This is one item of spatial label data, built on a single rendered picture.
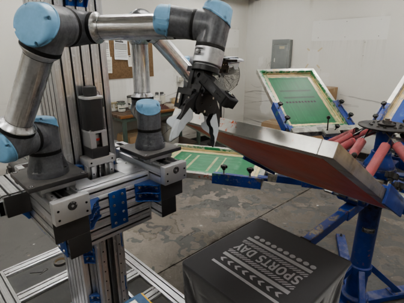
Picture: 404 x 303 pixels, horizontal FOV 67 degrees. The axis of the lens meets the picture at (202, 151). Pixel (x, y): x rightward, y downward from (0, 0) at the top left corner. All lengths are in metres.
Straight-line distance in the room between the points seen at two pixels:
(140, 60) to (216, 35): 0.87
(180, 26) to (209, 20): 0.08
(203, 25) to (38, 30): 0.45
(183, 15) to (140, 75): 0.84
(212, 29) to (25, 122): 0.67
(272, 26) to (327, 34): 1.14
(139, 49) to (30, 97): 0.68
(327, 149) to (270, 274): 0.62
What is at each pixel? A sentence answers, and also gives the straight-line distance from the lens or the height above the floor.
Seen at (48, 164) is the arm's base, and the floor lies 1.31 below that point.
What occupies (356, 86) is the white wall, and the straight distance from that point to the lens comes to 5.66.
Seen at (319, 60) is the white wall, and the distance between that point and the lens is 5.92.
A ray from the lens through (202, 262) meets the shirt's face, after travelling 1.25.
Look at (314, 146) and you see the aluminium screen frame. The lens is 0.75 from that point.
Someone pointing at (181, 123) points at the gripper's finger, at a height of 1.56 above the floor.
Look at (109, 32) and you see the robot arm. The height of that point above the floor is 1.77.
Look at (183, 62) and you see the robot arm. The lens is 1.53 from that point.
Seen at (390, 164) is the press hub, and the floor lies 1.09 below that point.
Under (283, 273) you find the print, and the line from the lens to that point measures 1.24.
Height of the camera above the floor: 1.72
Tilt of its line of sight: 18 degrees down
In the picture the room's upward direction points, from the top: straight up
